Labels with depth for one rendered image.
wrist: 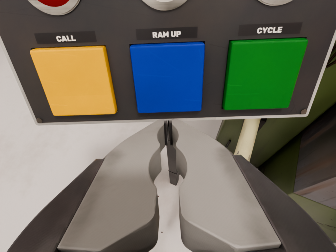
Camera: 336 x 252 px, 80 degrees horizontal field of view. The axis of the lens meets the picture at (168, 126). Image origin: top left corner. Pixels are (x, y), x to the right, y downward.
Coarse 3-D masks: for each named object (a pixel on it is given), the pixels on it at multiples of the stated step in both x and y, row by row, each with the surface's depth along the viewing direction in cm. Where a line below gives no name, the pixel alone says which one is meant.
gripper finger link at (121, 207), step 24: (168, 120) 14; (120, 144) 10; (144, 144) 10; (120, 168) 8; (144, 168) 8; (96, 192) 7; (120, 192) 7; (144, 192) 7; (96, 216) 6; (120, 216) 6; (144, 216) 6; (72, 240) 6; (96, 240) 6; (120, 240) 6; (144, 240) 7
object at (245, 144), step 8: (248, 120) 61; (256, 120) 61; (248, 128) 60; (256, 128) 60; (240, 136) 60; (248, 136) 58; (240, 144) 58; (248, 144) 57; (240, 152) 56; (248, 152) 56; (248, 160) 56
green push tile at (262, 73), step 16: (240, 48) 20; (256, 48) 20; (272, 48) 20; (288, 48) 20; (304, 48) 20; (240, 64) 21; (256, 64) 21; (272, 64) 21; (288, 64) 21; (240, 80) 21; (256, 80) 21; (272, 80) 21; (288, 80) 21; (224, 96) 23; (240, 96) 22; (256, 96) 22; (272, 96) 22; (288, 96) 22
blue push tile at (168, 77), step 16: (144, 48) 20; (160, 48) 20; (176, 48) 20; (192, 48) 20; (144, 64) 21; (160, 64) 21; (176, 64) 21; (192, 64) 21; (144, 80) 21; (160, 80) 21; (176, 80) 21; (192, 80) 21; (144, 96) 22; (160, 96) 22; (176, 96) 22; (192, 96) 22; (144, 112) 24
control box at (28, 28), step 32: (0, 0) 18; (32, 0) 18; (96, 0) 18; (128, 0) 18; (192, 0) 18; (224, 0) 18; (256, 0) 18; (288, 0) 18; (320, 0) 18; (0, 32) 20; (32, 32) 20; (64, 32) 20; (96, 32) 20; (128, 32) 20; (160, 32) 20; (192, 32) 20; (224, 32) 20; (256, 32) 20; (288, 32) 20; (320, 32) 20; (32, 64) 21; (128, 64) 21; (224, 64) 21; (320, 64) 21; (32, 96) 23; (128, 96) 23
